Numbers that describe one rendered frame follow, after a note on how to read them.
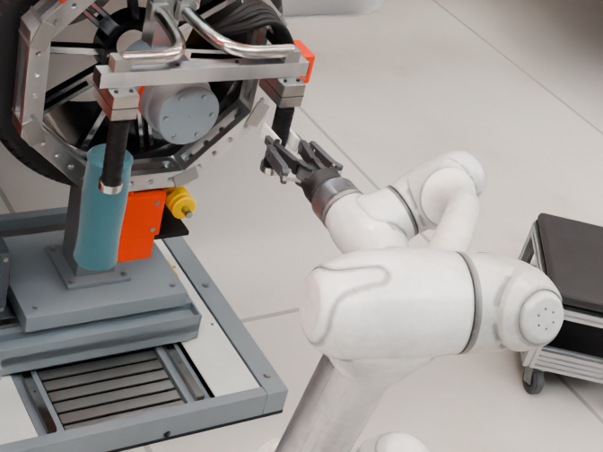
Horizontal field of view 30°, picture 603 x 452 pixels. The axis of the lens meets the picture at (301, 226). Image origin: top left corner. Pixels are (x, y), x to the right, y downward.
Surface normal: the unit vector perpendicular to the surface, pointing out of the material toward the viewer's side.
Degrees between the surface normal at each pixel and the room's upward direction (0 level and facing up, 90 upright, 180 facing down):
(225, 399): 0
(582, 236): 0
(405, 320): 67
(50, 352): 90
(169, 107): 90
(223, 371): 0
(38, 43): 90
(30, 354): 90
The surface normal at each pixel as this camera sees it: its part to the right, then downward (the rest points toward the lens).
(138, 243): 0.48, 0.59
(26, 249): 0.22, -0.80
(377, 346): 0.12, 0.66
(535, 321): 0.47, 0.15
